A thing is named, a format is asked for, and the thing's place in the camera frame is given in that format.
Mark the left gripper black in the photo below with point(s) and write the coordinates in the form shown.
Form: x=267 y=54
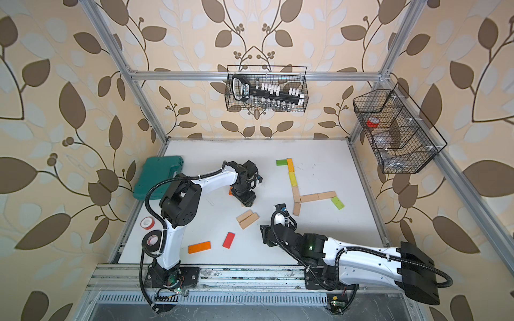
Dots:
x=247 y=200

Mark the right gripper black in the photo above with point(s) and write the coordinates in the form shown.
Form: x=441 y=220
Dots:
x=266 y=233

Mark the wooden block pair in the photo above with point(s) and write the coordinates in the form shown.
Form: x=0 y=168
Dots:
x=244 y=216
x=249 y=221

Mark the red block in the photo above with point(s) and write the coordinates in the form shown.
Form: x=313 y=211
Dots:
x=228 y=240

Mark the orange-yellow block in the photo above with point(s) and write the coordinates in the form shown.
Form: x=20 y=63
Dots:
x=290 y=165

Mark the yellow block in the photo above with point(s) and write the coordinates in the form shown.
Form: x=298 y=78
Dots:
x=293 y=179

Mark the light green block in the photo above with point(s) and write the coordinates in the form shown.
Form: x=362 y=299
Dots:
x=337 y=202

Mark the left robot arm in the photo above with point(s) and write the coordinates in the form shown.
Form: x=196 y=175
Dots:
x=174 y=204

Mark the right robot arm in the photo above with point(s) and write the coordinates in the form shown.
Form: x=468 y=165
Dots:
x=330 y=264

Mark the black socket holder tool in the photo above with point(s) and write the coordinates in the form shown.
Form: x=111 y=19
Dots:
x=242 y=90

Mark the green plastic tool case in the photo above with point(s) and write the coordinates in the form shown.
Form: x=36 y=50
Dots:
x=155 y=170

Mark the red white tape roll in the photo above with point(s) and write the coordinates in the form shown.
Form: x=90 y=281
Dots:
x=147 y=223

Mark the black tape roll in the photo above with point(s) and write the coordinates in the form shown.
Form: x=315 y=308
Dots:
x=151 y=243

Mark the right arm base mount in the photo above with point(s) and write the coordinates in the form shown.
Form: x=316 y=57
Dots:
x=323 y=278

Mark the back wire basket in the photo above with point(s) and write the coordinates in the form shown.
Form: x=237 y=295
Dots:
x=286 y=77

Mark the wire basket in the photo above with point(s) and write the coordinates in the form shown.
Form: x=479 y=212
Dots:
x=286 y=77
x=406 y=139

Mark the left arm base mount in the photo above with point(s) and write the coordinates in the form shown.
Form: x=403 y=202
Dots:
x=174 y=278

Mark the right wire basket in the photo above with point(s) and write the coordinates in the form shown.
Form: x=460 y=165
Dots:
x=406 y=139

